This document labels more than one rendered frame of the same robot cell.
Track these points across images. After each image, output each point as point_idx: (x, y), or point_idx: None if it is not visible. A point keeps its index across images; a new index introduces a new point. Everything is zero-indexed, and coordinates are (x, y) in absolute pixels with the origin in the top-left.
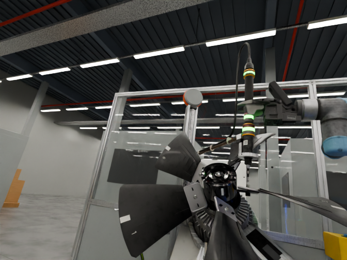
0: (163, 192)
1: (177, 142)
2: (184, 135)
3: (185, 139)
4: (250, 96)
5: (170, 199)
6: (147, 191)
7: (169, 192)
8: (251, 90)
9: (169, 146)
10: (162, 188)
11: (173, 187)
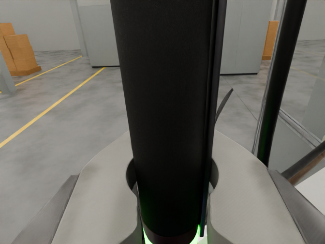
0: (138, 204)
1: (216, 113)
2: (223, 103)
3: (215, 117)
4: (126, 113)
5: (140, 218)
6: (134, 189)
7: (139, 209)
8: (120, 34)
9: (216, 111)
10: (137, 198)
11: (140, 208)
